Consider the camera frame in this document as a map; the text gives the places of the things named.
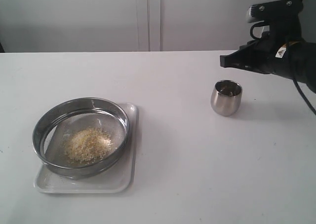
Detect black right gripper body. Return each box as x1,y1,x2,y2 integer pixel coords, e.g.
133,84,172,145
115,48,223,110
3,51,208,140
239,0,305,80

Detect small stainless steel cup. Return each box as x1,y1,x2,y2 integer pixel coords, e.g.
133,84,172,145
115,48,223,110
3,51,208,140
210,80,242,116

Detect yellow white grain pile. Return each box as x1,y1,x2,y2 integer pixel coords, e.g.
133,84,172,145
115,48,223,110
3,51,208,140
64,128,116,165

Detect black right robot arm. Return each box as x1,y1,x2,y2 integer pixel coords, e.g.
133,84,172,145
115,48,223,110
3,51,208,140
239,0,316,91

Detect round steel mesh sieve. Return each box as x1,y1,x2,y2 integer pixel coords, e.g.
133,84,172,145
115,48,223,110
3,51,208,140
33,97,131,179

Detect white rectangular plastic tray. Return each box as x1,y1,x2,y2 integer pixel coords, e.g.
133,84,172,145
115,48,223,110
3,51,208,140
34,103,139,194

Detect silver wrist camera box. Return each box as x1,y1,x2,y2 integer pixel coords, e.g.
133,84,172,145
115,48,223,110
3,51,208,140
246,0,293,23

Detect black braided cable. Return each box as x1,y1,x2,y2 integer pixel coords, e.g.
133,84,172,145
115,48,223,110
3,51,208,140
249,22,316,115

